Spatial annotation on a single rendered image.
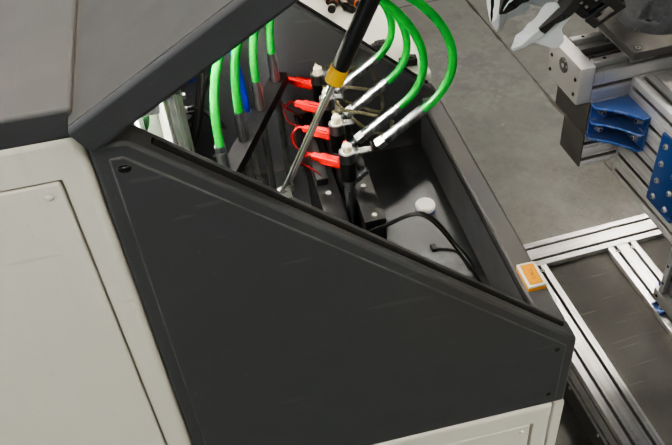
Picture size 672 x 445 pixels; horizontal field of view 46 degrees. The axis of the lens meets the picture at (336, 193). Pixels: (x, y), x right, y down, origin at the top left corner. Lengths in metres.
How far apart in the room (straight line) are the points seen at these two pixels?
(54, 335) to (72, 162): 0.26
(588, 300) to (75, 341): 1.58
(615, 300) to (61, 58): 1.76
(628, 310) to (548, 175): 0.83
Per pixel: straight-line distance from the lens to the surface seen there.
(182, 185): 0.83
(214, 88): 1.17
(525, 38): 1.16
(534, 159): 3.02
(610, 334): 2.22
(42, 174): 0.82
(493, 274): 1.42
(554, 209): 2.82
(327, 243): 0.92
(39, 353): 1.01
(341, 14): 1.91
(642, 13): 1.74
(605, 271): 2.36
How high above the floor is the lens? 1.91
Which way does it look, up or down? 42 degrees down
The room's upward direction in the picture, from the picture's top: 5 degrees counter-clockwise
